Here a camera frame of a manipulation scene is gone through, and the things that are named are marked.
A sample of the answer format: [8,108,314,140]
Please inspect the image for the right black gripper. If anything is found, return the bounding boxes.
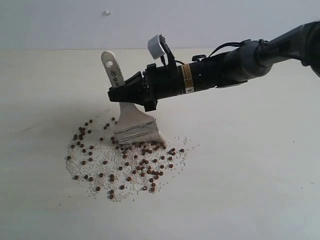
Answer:
[107,48,223,112]

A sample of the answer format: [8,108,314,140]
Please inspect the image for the white wooden paint brush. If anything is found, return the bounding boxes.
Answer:
[101,51,166,145]

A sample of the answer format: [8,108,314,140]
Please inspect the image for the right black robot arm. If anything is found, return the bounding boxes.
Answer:
[108,21,320,112]

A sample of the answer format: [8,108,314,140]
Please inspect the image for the scattered brown pellets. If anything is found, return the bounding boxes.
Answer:
[66,116,186,200]

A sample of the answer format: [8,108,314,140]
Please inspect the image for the pile of white grains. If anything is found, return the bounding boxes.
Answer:
[65,107,200,203]

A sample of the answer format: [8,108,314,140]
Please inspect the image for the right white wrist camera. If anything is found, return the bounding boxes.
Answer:
[147,34,166,60]

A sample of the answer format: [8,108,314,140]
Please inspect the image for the white wall hook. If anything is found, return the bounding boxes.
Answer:
[102,10,112,16]

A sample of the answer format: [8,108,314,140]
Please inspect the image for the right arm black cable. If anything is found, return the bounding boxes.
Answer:
[159,38,271,68]

